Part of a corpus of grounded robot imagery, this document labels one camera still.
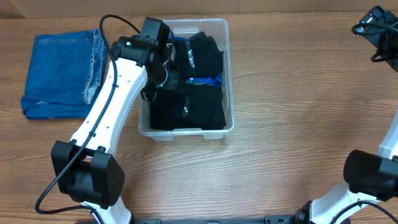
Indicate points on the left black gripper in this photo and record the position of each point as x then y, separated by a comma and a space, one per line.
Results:
185, 66

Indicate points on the clear plastic storage bin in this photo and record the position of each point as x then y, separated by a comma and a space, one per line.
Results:
217, 28

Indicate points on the blue sequin fabric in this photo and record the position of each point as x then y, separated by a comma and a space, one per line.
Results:
205, 81

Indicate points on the large black garment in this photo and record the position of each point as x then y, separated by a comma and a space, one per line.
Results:
203, 107

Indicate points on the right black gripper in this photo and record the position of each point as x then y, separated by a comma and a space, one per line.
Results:
372, 23

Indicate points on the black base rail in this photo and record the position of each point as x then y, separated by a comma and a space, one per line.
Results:
268, 219

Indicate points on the blue denim jeans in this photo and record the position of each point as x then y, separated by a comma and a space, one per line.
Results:
65, 75

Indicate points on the small black garment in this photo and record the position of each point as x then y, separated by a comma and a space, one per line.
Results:
202, 56
166, 111

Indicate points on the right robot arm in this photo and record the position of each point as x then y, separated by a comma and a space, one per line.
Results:
367, 178

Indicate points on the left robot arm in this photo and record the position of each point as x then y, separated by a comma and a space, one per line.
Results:
86, 168

